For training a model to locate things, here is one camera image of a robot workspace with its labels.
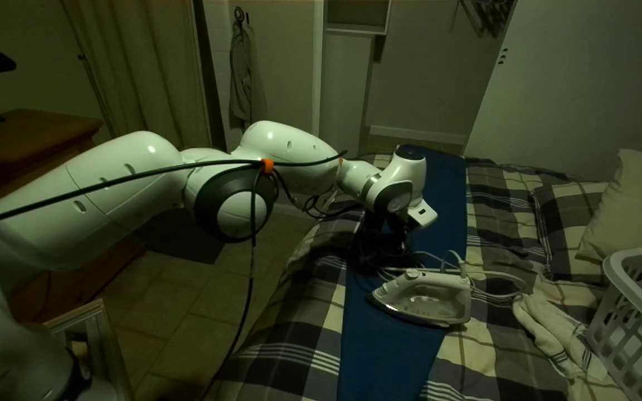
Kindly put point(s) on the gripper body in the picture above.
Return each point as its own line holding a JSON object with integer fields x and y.
{"x": 381, "y": 236}

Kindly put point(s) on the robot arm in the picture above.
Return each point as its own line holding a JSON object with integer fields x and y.
{"x": 131, "y": 184}

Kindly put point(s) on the white steam iron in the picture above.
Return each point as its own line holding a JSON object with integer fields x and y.
{"x": 427, "y": 301}

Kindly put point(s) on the blue ironing board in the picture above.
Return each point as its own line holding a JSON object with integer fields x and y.
{"x": 393, "y": 356}

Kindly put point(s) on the checked bed blanket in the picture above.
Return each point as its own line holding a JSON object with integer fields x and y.
{"x": 298, "y": 334}

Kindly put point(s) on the white door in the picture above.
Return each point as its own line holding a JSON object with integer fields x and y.
{"x": 346, "y": 89}

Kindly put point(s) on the checked pillow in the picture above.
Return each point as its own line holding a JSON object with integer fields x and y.
{"x": 569, "y": 223}

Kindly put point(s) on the white striped towel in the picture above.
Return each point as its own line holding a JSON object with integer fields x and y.
{"x": 555, "y": 334}

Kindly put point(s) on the hanging grey garment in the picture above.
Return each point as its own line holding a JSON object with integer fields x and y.
{"x": 246, "y": 78}

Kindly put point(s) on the white wardrobe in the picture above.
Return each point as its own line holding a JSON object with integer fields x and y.
{"x": 588, "y": 83}

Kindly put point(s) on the beige pillow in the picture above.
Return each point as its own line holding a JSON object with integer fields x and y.
{"x": 638, "y": 206}

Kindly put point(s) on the white laundry basket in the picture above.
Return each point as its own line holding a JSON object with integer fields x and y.
{"x": 641, "y": 328}

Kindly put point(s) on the beige curtain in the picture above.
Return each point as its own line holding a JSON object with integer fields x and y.
{"x": 142, "y": 67}

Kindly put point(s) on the wooden dresser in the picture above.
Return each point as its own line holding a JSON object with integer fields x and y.
{"x": 20, "y": 139}

